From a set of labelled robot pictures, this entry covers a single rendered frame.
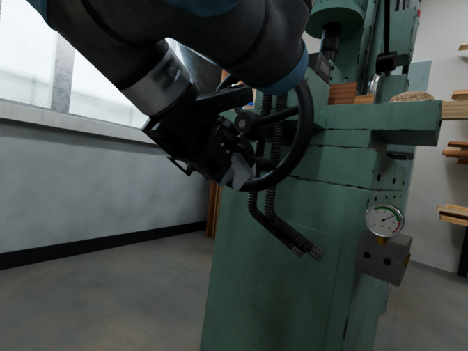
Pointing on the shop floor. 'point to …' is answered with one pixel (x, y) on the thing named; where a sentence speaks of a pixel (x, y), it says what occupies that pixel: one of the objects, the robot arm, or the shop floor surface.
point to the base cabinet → (293, 273)
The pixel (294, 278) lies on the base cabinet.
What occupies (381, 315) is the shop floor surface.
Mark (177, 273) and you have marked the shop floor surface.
